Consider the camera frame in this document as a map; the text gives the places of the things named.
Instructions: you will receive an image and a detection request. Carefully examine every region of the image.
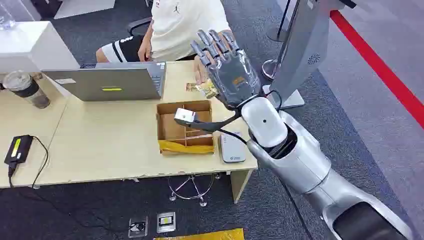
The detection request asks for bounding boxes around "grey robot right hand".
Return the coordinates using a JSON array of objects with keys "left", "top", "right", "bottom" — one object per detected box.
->
[{"left": 190, "top": 29, "right": 263, "bottom": 111}]

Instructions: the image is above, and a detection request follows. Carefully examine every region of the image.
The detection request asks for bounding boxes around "person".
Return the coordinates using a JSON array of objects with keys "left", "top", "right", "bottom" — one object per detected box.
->
[{"left": 95, "top": 0, "right": 233, "bottom": 86}]

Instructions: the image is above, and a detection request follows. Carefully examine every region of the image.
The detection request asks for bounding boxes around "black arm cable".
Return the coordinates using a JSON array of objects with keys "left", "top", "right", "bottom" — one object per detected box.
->
[{"left": 216, "top": 89, "right": 283, "bottom": 146}]

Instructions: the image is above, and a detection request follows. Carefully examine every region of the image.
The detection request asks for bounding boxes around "dark drink cup with lid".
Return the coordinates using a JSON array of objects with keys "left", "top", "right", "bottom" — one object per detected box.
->
[{"left": 2, "top": 69, "right": 52, "bottom": 110}]

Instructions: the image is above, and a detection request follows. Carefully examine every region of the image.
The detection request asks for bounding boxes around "floor socket with black plug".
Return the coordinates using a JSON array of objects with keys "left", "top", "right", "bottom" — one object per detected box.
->
[{"left": 127, "top": 216, "right": 149, "bottom": 239}]

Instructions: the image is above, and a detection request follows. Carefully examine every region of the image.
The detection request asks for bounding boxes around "black camera bracket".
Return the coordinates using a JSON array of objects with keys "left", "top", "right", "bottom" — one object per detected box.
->
[{"left": 174, "top": 110, "right": 242, "bottom": 134}]

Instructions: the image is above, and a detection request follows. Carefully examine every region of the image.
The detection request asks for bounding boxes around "black adapter cable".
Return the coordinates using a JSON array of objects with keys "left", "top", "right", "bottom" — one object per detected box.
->
[{"left": 7, "top": 135, "right": 50, "bottom": 190}]

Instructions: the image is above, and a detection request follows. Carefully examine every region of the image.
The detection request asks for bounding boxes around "wooden card box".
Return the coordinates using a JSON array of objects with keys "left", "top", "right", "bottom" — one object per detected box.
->
[{"left": 155, "top": 99, "right": 216, "bottom": 156}]

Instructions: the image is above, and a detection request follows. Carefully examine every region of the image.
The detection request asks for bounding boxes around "yellow printed card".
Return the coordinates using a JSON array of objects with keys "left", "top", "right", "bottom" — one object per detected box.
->
[{"left": 195, "top": 80, "right": 220, "bottom": 100}]

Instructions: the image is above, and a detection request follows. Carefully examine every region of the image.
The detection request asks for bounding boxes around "black office chair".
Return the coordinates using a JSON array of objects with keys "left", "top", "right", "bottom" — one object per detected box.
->
[{"left": 126, "top": 16, "right": 154, "bottom": 37}]

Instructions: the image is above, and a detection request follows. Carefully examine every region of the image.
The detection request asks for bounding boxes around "chrome stanchion base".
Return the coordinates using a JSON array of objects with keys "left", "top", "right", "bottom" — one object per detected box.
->
[
  {"left": 266, "top": 0, "right": 294, "bottom": 43},
  {"left": 261, "top": 58, "right": 283, "bottom": 81}
]

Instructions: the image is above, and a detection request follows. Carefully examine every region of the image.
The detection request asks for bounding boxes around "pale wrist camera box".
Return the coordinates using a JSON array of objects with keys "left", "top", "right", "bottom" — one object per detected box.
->
[{"left": 173, "top": 107, "right": 197, "bottom": 126}]

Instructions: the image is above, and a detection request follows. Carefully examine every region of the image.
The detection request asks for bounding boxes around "person's hand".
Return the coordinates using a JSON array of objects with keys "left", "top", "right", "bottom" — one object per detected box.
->
[{"left": 193, "top": 55, "right": 214, "bottom": 86}]

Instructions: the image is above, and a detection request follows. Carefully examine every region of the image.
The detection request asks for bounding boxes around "pale wooden side desk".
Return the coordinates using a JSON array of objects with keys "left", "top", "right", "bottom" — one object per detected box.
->
[{"left": 0, "top": 73, "right": 69, "bottom": 190}]

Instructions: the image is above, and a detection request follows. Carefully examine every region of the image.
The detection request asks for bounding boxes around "white cabinet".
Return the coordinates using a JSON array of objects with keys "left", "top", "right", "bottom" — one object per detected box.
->
[{"left": 0, "top": 20, "right": 81, "bottom": 76}]

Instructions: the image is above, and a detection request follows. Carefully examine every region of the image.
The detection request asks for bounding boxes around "black power adapter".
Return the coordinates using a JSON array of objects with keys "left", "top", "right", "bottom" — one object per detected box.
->
[{"left": 3, "top": 134, "right": 34, "bottom": 166}]

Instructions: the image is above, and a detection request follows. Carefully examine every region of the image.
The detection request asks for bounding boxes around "silver floor socket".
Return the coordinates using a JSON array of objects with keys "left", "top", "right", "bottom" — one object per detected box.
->
[{"left": 156, "top": 211, "right": 177, "bottom": 234}]

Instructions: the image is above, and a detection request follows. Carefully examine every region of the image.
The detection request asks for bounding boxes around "grey laptop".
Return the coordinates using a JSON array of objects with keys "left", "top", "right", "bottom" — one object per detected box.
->
[{"left": 42, "top": 61, "right": 167, "bottom": 102}]

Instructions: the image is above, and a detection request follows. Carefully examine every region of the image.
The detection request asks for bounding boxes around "white card reader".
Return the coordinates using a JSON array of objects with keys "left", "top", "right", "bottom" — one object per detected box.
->
[{"left": 219, "top": 132, "right": 247, "bottom": 164}]

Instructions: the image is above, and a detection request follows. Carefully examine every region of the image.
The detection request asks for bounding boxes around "grey monitor on stand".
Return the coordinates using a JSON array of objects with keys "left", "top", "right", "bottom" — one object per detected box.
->
[{"left": 261, "top": 0, "right": 347, "bottom": 111}]

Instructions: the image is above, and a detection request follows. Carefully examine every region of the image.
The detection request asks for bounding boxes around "chrome stool base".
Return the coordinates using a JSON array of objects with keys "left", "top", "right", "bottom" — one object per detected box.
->
[{"left": 167, "top": 173, "right": 222, "bottom": 208}]

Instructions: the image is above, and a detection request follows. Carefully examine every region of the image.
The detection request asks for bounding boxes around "yellow sheet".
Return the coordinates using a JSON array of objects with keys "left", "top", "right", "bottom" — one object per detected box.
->
[{"left": 153, "top": 228, "right": 246, "bottom": 240}]

